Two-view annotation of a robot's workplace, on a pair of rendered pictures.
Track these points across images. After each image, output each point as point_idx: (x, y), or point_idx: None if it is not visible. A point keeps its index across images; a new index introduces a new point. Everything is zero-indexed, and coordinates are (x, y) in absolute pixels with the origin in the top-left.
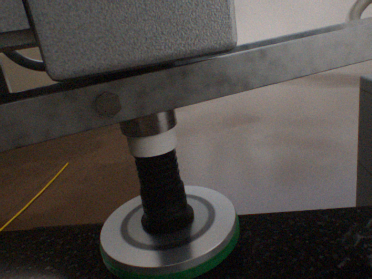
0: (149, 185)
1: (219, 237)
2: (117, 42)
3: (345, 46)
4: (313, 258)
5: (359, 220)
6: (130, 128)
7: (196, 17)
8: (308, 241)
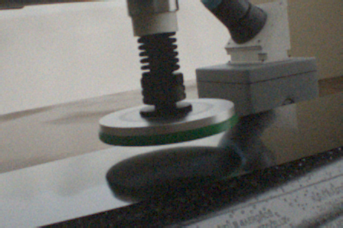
0: (163, 63)
1: (229, 104)
2: None
3: None
4: (285, 122)
5: (290, 109)
6: (153, 3)
7: None
8: (272, 120)
